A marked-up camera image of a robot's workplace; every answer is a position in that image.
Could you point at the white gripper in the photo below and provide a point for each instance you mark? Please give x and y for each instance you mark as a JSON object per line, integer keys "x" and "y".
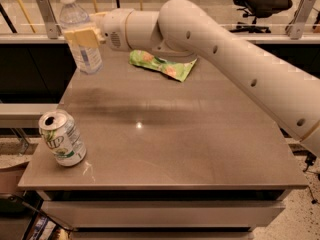
{"x": 114, "y": 29}

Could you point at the clear plastic water bottle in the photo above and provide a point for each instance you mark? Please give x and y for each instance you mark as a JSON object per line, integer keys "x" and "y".
{"x": 73, "y": 17}

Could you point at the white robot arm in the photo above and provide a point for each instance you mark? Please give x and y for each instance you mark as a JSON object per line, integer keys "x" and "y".
{"x": 181, "y": 30}

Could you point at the green snack bag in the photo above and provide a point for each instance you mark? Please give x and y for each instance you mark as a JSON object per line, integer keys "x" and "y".
{"x": 176, "y": 70}

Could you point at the green white soda can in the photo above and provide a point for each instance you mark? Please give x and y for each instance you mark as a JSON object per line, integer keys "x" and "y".
{"x": 61, "y": 135}

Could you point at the black office chair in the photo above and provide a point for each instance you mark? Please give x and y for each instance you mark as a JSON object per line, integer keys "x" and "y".
{"x": 259, "y": 9}

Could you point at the left metal railing bracket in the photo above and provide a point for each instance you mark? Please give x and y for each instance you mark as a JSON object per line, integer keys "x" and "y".
{"x": 51, "y": 25}

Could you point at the metal railing bracket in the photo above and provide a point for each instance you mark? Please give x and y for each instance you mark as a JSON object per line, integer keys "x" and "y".
{"x": 296, "y": 27}
{"x": 51, "y": 25}

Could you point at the right metal railing bracket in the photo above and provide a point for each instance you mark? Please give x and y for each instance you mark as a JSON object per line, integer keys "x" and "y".
{"x": 296, "y": 27}

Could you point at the black power adapter with cable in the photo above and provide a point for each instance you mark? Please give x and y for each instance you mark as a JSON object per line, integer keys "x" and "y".
{"x": 310, "y": 161}

